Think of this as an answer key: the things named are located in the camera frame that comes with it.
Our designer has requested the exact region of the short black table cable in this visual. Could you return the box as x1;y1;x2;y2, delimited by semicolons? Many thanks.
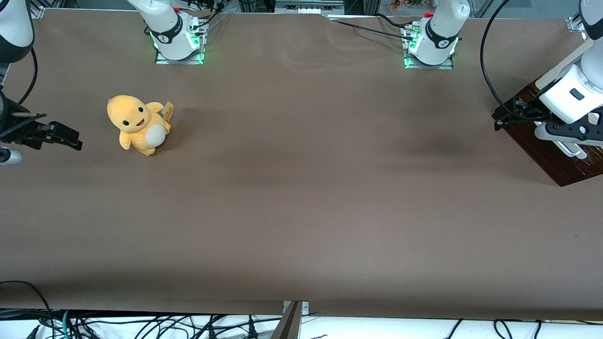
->
375;13;408;28

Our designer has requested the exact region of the brown table cover sheet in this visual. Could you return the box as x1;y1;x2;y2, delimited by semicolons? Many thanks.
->
0;8;603;322

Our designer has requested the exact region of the black cable bundle at base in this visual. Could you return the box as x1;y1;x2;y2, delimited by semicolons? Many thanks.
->
187;0;231;32

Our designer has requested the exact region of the grey device with ports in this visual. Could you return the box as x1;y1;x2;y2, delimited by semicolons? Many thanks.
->
275;0;345;15

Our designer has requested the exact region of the long black table cable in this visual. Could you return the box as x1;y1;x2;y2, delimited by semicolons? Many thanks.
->
329;18;416;41

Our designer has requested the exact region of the metal mount bracket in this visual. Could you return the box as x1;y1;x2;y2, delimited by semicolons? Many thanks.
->
282;300;310;315

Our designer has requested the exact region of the white drawer cabinet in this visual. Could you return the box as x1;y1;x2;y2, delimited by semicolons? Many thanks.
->
534;40;596;91

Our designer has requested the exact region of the grey brown mount bar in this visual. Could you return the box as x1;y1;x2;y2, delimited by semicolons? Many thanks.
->
270;301;303;339

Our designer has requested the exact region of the dark brown wooden base board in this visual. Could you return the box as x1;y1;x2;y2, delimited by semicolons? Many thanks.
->
491;78;603;187

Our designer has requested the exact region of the drawer with white handle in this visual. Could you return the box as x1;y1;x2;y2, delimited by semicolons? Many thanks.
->
557;139;589;161

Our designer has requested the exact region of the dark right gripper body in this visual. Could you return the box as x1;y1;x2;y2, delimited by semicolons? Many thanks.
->
0;89;50;150

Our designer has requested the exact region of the yellow plush toy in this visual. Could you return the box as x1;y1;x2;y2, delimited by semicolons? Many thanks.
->
106;95;174;157

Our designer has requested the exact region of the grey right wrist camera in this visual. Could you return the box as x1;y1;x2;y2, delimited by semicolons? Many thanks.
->
0;147;24;166

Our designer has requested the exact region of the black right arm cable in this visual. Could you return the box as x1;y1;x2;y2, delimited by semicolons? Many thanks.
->
18;46;39;105

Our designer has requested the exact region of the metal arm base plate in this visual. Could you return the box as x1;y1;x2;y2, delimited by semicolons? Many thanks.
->
155;19;206;65
403;24;456;70

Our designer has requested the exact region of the black looped floor cable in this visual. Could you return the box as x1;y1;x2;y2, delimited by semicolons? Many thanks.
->
0;280;53;339

